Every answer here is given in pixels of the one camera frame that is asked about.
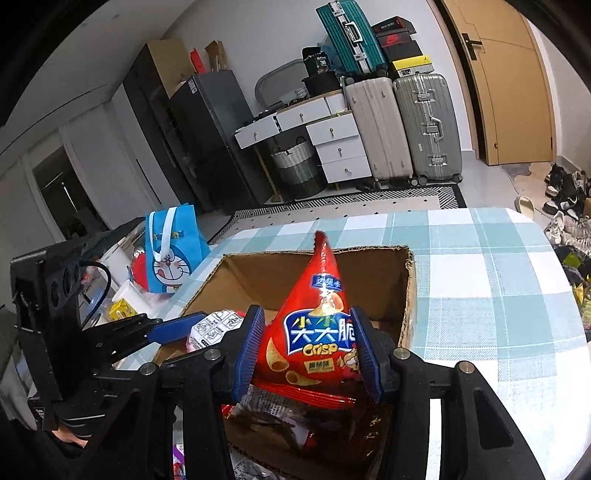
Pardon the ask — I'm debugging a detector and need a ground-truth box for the grey refrigerator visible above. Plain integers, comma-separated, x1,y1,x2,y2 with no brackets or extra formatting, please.
168,69,273,213

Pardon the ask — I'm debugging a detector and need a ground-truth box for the black door handle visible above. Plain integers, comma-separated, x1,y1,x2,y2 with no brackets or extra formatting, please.
461,33,483,61

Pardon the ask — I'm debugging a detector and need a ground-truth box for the black shoebox red logo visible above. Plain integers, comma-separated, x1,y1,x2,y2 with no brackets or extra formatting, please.
376,30,416,49

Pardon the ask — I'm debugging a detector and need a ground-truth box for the red triangular crisp bag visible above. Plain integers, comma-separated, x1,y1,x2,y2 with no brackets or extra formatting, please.
254,231,365,402

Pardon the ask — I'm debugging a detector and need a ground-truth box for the grey framed oval mirror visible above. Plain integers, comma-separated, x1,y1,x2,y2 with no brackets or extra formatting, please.
255,58,310,112

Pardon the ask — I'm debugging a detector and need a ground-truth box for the pile of assorted shoes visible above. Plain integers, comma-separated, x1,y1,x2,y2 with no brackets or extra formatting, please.
542,164,591,250

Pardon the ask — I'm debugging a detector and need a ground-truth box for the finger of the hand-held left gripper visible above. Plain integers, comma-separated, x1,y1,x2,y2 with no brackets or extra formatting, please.
92,312,209,352
95,344,160,370

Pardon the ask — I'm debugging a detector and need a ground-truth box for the black and red shoebox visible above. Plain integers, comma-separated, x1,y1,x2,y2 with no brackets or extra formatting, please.
372,16,416,34

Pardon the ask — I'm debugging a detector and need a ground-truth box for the white suitcase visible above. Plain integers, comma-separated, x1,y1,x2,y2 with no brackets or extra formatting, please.
344,76,414,185

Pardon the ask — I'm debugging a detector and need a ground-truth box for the teal suitcase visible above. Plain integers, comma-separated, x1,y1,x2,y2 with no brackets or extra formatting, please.
316,0,389,78

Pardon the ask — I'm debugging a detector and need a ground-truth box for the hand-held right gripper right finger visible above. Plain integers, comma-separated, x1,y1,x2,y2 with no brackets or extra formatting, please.
349,305,548,480

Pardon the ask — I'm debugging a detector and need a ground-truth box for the plain black shoebox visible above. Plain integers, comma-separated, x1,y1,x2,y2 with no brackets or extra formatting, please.
383,41,423,63

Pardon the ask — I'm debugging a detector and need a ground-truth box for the patterned floor rug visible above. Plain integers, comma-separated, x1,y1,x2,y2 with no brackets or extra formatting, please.
210,187,467,241

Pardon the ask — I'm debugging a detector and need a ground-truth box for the black wardrobe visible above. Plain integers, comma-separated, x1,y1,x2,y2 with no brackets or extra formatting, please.
122,37,204,217

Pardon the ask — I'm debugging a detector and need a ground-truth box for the woven laundry basket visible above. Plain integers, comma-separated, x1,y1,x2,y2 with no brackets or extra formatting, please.
270,136,326,199

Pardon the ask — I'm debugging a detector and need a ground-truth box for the yellow drink carton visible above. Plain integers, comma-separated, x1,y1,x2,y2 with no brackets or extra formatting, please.
110,298,139,321

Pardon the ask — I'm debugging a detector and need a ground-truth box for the brown cardboard box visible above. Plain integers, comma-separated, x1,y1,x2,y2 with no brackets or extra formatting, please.
152,244,419,480

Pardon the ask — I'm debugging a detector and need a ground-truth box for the brown flat cardboard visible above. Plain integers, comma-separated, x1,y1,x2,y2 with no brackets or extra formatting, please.
204,41,229,71

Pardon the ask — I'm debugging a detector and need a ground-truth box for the black trash bag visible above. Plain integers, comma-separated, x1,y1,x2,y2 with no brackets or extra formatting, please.
554,244,591,333

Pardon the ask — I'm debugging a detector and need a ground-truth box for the black and yellow shoebox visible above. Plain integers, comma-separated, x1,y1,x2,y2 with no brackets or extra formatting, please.
390,55,435,78

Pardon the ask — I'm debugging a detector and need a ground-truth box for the person's left hand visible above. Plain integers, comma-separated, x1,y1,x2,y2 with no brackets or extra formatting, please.
53,427,89,448

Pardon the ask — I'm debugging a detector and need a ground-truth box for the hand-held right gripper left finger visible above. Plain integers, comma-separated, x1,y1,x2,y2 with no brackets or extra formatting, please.
134,305,266,480

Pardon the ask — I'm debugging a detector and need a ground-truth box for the wooden door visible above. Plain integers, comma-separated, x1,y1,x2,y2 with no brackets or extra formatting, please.
438,0,555,166

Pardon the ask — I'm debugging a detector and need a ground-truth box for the white dresser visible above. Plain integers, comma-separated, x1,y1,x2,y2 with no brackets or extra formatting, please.
233,90,372,192

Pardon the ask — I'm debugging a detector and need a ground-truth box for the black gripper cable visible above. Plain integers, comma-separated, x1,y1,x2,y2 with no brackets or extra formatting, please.
78,261,112,328

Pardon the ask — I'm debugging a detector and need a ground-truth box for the black storage box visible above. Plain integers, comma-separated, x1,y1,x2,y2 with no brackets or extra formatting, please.
302,71,342,95

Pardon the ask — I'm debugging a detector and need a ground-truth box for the black printed paper bag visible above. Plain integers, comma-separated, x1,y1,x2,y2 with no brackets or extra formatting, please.
302,45,333,77

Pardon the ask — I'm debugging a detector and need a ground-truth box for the blue cartoon tote bag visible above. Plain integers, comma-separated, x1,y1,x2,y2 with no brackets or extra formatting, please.
145,203,211,294

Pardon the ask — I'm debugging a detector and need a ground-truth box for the silver suitcase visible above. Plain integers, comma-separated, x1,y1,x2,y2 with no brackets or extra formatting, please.
392,73,464,184

